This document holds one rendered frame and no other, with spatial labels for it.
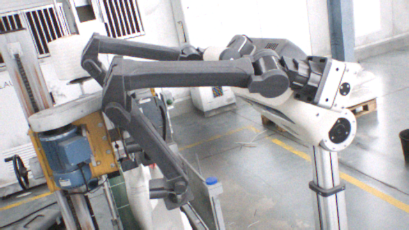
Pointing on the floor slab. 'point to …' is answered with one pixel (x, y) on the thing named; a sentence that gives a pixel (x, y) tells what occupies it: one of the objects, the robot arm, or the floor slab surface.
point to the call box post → (218, 213)
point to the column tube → (39, 91)
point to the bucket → (405, 143)
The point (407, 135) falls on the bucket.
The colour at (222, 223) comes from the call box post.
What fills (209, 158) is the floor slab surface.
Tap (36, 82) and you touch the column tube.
